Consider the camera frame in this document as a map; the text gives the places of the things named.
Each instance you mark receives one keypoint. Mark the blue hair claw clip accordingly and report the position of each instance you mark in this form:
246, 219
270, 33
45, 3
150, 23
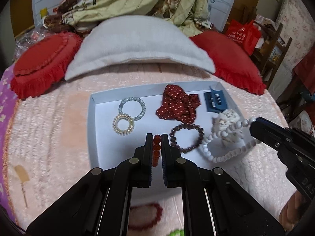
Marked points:
209, 105

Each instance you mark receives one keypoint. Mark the red shopping bag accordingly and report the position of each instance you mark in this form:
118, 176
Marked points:
238, 36

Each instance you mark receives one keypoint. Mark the pale-topped metal hairpin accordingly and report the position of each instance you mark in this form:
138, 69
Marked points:
21, 174

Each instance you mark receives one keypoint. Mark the dark wooden chair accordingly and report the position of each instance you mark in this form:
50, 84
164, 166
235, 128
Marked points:
286, 51

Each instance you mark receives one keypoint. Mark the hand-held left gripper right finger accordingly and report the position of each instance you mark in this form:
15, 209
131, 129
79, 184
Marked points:
165, 157

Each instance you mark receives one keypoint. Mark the purple flowered blanket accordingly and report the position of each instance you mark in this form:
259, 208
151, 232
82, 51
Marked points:
6, 108

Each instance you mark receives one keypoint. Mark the pink floral cloth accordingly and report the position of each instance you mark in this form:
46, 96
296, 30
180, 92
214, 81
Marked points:
297, 24

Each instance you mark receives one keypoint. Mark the white cherry print scrunchie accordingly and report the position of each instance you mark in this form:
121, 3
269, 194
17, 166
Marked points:
228, 120

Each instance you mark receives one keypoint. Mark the floral patterned quilt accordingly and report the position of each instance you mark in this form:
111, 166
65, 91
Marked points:
123, 2

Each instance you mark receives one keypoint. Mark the grey pillow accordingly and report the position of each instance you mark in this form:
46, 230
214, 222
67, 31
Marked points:
137, 41

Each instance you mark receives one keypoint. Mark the person's right hand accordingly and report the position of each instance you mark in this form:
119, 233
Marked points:
300, 211

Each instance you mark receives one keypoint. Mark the red cloth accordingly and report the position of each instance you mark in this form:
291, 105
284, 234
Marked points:
306, 73

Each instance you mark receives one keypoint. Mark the red polka dot scrunchie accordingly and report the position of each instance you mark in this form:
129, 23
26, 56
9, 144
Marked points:
174, 105

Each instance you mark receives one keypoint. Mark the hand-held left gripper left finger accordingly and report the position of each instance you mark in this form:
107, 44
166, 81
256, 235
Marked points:
149, 157

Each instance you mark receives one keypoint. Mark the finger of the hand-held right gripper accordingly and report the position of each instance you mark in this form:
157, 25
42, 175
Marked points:
273, 125
264, 136

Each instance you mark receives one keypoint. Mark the small yellow box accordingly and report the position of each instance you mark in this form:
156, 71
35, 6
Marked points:
44, 12

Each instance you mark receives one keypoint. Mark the red ruffled pillow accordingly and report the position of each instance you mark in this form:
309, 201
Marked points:
41, 64
228, 59

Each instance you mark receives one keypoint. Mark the white cardboard box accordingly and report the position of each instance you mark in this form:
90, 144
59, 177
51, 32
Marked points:
105, 127

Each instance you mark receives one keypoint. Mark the clear plastic bag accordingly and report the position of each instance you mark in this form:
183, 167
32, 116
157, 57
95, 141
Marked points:
32, 39

